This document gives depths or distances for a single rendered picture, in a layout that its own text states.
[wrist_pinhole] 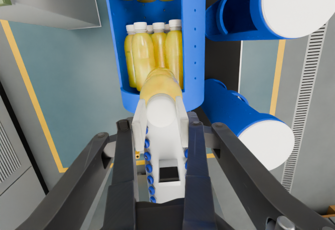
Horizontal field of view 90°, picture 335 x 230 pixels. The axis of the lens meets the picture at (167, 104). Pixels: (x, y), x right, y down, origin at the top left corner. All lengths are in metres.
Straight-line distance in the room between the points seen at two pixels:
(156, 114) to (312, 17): 0.71
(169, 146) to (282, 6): 0.73
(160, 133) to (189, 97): 0.41
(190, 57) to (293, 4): 0.44
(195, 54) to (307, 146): 2.36
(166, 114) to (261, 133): 0.68
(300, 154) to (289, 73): 1.08
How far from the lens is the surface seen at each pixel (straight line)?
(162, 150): 0.91
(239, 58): 1.68
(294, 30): 0.79
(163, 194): 1.11
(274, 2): 0.75
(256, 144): 0.87
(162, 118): 0.21
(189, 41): 0.46
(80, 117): 2.02
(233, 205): 2.87
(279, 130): 0.89
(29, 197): 2.50
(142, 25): 0.54
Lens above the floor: 1.66
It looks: 70 degrees down
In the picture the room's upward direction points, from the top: 173 degrees clockwise
